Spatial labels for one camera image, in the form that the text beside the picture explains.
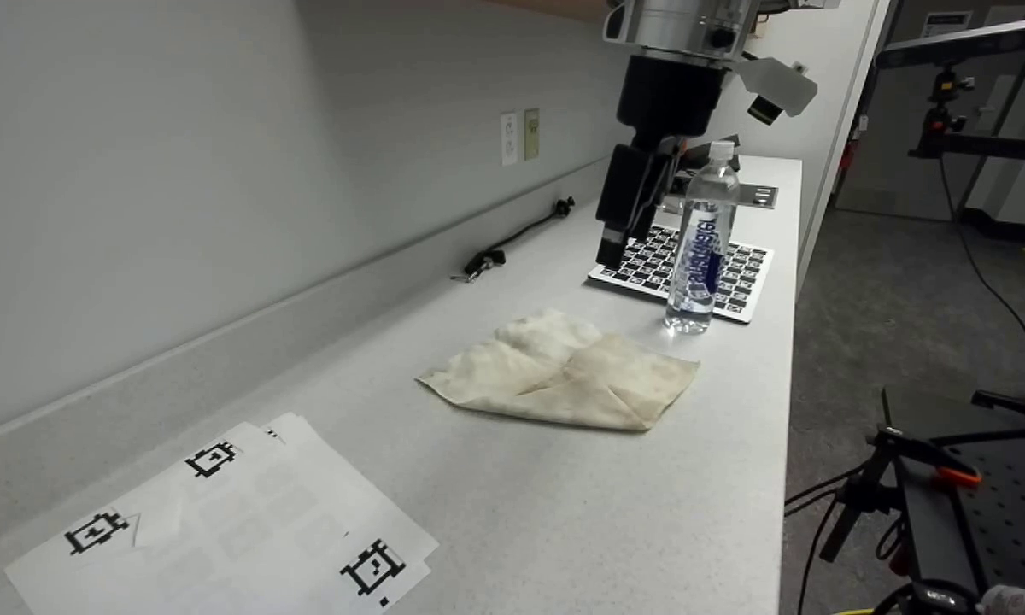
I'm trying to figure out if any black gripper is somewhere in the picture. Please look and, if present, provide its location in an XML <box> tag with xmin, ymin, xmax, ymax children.
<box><xmin>593</xmin><ymin>52</ymin><xmax>732</xmax><ymax>272</ymax></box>

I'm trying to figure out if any stained white cloth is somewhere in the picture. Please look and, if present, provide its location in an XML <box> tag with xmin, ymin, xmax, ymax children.
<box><xmin>415</xmin><ymin>307</ymin><xmax>704</xmax><ymax>436</ymax></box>

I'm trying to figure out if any clear plastic water bottle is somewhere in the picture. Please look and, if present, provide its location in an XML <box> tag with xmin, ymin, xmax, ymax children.
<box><xmin>658</xmin><ymin>135</ymin><xmax>746</xmax><ymax>343</ymax></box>

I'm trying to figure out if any checkered calibration board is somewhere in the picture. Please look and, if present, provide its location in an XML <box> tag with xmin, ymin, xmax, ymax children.
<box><xmin>584</xmin><ymin>217</ymin><xmax>776</xmax><ymax>327</ymax></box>

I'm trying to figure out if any black tripod with orange clip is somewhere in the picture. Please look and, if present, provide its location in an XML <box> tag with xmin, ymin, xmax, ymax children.
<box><xmin>781</xmin><ymin>385</ymin><xmax>993</xmax><ymax>615</ymax></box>

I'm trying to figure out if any black perforated breadboard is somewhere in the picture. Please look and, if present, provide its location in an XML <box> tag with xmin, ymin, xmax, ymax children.
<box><xmin>933</xmin><ymin>430</ymin><xmax>1025</xmax><ymax>593</ymax></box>

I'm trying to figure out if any white paper with markers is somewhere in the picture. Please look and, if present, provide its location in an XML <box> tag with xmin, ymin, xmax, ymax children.
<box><xmin>0</xmin><ymin>411</ymin><xmax>443</xmax><ymax>615</ymax></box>

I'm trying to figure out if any grey metal bracket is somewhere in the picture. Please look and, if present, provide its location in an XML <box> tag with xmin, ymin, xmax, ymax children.
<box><xmin>677</xmin><ymin>166</ymin><xmax>781</xmax><ymax>216</ymax></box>

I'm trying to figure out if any beige wall plate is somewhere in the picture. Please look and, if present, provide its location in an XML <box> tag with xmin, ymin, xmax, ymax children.
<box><xmin>519</xmin><ymin>107</ymin><xmax>545</xmax><ymax>165</ymax></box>

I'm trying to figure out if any black cable with plug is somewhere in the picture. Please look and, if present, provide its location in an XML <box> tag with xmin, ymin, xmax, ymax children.
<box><xmin>455</xmin><ymin>195</ymin><xmax>581</xmax><ymax>282</ymax></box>

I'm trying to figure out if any white wall plate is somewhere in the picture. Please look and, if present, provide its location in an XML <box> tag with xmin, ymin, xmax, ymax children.
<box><xmin>496</xmin><ymin>108</ymin><xmax>523</xmax><ymax>170</ymax></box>

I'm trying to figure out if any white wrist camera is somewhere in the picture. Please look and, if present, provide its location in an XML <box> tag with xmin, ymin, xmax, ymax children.
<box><xmin>732</xmin><ymin>52</ymin><xmax>823</xmax><ymax>125</ymax></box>

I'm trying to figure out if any black metal frame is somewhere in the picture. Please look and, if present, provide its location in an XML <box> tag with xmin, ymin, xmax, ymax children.
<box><xmin>876</xmin><ymin>0</ymin><xmax>1025</xmax><ymax>165</ymax></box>

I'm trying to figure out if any thin black floor cable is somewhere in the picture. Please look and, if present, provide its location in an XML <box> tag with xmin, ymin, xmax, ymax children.
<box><xmin>948</xmin><ymin>213</ymin><xmax>1025</xmax><ymax>385</ymax></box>

